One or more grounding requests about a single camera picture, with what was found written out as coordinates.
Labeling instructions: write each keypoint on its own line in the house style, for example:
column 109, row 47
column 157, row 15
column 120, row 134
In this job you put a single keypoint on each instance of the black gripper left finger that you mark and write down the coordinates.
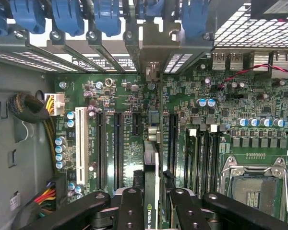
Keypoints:
column 130, row 210

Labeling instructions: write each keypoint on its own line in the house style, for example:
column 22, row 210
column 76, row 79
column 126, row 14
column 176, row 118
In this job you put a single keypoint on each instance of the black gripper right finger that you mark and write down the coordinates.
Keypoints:
column 184, row 210

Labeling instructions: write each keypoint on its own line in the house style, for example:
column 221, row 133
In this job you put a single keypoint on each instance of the CPU socket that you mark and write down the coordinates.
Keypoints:
column 254, row 191

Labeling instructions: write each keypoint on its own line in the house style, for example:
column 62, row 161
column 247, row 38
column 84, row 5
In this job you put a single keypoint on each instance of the white expansion slot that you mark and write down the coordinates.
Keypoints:
column 81, row 143

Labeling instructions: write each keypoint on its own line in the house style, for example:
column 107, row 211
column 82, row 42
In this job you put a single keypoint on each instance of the short black expansion slot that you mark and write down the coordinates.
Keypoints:
column 136, row 124

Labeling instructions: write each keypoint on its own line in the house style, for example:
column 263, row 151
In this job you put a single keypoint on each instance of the green motherboard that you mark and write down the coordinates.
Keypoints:
column 134, row 95

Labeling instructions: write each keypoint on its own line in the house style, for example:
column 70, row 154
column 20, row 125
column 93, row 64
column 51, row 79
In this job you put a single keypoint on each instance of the open black PC case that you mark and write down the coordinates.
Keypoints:
column 19, row 148

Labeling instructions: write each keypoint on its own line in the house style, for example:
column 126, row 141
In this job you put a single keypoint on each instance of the white power connector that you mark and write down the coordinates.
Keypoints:
column 58, row 104

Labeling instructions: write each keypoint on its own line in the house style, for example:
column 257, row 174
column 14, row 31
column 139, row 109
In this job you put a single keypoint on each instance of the metal slot cover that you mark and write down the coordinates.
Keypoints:
column 21, row 39
column 130, row 45
column 53, row 39
column 93, row 42

